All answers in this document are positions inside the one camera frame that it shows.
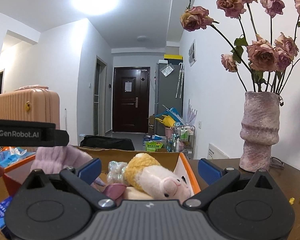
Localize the iridescent plastic bag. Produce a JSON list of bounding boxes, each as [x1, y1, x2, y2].
[[107, 161, 128, 186]]

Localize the pink satin bow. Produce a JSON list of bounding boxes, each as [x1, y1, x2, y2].
[[91, 177, 127, 206]]

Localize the fluffy lilac sock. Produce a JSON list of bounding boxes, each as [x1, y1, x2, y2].
[[30, 145, 92, 174]]

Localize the yellow white plush toy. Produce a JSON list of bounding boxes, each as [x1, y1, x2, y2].
[[123, 153, 191, 203]]

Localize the blue tissue pack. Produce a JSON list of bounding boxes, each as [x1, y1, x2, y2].
[[0, 147, 35, 168]]

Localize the black floor bag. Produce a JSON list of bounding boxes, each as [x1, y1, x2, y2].
[[80, 135, 135, 151]]

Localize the red orange cardboard box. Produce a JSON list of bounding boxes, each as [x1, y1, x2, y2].
[[3, 146, 200, 196]]

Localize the pink ribbed suitcase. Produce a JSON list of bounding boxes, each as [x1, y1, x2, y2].
[[0, 86, 60, 129]]

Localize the white sponge block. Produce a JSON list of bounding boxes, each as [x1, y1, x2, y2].
[[123, 186, 153, 200]]

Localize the eyeglasses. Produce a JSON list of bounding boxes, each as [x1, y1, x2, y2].
[[270, 157, 285, 169]]

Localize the textured pink vase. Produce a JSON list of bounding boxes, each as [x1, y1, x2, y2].
[[239, 91, 280, 172]]

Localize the blue yellow bags pile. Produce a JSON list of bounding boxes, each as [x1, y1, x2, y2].
[[155, 107, 186, 127]]

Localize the blue white small box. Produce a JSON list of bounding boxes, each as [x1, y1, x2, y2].
[[0, 196, 13, 230]]

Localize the dark brown door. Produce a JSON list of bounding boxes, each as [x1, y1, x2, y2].
[[112, 67, 150, 133]]

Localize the grey refrigerator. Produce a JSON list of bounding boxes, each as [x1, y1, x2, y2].
[[153, 63, 184, 136]]

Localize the dried pink roses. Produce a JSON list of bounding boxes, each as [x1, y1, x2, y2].
[[180, 0, 300, 95]]

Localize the yellow box on refrigerator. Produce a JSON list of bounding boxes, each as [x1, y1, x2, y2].
[[164, 54, 183, 60]]

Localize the white card against wall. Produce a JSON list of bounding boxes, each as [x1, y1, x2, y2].
[[207, 144, 229, 159]]

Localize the wire rack with bottles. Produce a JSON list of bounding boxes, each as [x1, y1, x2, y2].
[[167, 122, 196, 160]]

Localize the wall electrical panel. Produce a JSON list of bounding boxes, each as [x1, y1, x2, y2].
[[188, 40, 196, 66]]

